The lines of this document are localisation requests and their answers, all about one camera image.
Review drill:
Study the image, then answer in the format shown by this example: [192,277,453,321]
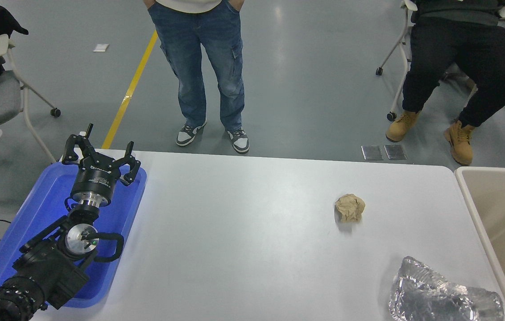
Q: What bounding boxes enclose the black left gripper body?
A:
[71,157,120,197]

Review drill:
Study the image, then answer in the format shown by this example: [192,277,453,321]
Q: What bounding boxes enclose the blue plastic tray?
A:
[0,161,148,309]

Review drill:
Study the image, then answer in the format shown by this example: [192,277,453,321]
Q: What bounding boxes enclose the person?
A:
[144,0,250,154]
[385,0,505,166]

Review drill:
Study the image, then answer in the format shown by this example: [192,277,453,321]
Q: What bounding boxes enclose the crumpled tan paper ball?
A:
[335,193,366,223]

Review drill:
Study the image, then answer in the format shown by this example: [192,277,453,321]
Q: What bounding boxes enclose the silver floor plate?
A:
[384,144,407,160]
[362,145,383,161]

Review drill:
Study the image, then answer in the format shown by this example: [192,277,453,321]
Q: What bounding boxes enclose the white wheeled chair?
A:
[376,0,419,122]

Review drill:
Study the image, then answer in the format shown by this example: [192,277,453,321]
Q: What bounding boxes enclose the crumpled silver foil tray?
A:
[389,256,505,321]

